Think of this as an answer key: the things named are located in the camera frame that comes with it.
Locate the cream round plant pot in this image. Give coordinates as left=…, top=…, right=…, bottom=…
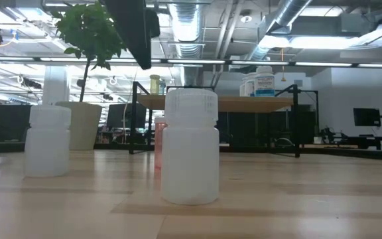
left=55, top=101, right=103, bottom=151

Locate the wooden shelf with black frame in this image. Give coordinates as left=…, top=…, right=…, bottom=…
left=129, top=81, right=320, bottom=159

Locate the black monitor on arm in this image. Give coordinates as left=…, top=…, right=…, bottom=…
left=353, top=108, right=382, bottom=150

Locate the smooth silver ventilation duct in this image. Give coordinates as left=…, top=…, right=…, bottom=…
left=247, top=0, right=313, bottom=60

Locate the translucent white plastic bottle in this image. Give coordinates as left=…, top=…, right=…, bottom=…
left=160, top=88, right=220, bottom=206
left=24, top=105, right=72, bottom=178

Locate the yellow translucent pill vial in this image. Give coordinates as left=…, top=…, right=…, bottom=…
left=149, top=74, right=161, bottom=96

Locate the dark background desk monitor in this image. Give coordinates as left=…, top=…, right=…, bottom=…
left=107, top=103, right=147, bottom=129

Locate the ribbed silver ventilation duct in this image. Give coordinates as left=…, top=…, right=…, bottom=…
left=167, top=0, right=202, bottom=59

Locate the green leafy plant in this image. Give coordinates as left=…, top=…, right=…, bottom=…
left=51, top=1, right=127, bottom=104

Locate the white building column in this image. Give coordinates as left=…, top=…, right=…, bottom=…
left=43, top=64, right=71, bottom=107

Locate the red translucent pill vial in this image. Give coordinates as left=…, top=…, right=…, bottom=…
left=154, top=116, right=168, bottom=171

